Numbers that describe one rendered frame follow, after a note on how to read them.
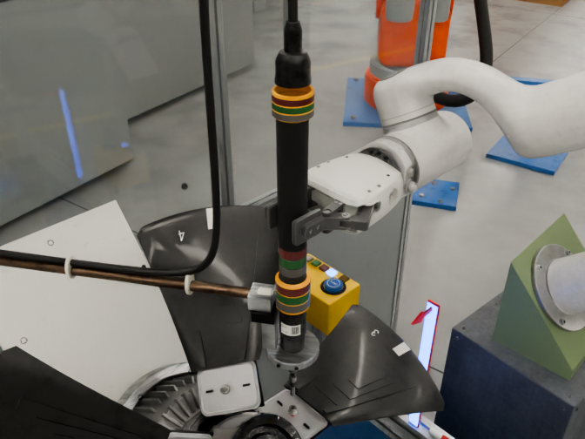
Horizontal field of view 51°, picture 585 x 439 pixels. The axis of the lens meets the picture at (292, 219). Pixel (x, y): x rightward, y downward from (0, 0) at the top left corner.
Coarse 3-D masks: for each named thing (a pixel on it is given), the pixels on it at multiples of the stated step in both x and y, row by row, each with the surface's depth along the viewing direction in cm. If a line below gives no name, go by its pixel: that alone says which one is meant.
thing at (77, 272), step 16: (0, 256) 82; (64, 272) 81; (80, 272) 80; (96, 272) 80; (112, 272) 80; (176, 288) 78; (192, 288) 78; (208, 288) 77; (224, 288) 77; (240, 288) 77
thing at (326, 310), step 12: (312, 276) 133; (324, 276) 133; (336, 276) 133; (312, 288) 130; (324, 288) 130; (348, 288) 130; (312, 300) 129; (324, 300) 127; (336, 300) 127; (348, 300) 130; (312, 312) 131; (324, 312) 128; (336, 312) 129; (312, 324) 133; (324, 324) 130; (336, 324) 131
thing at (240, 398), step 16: (224, 368) 85; (240, 368) 84; (256, 368) 83; (208, 384) 85; (240, 384) 83; (256, 384) 83; (208, 400) 84; (224, 400) 84; (240, 400) 83; (256, 400) 82
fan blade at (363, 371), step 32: (352, 320) 105; (320, 352) 99; (352, 352) 100; (384, 352) 101; (288, 384) 93; (320, 384) 93; (352, 384) 94; (384, 384) 95; (416, 384) 98; (352, 416) 89; (384, 416) 91
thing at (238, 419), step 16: (208, 416) 86; (224, 416) 87; (240, 416) 80; (256, 416) 78; (272, 416) 79; (224, 432) 78; (240, 432) 76; (256, 432) 79; (272, 432) 80; (288, 432) 80
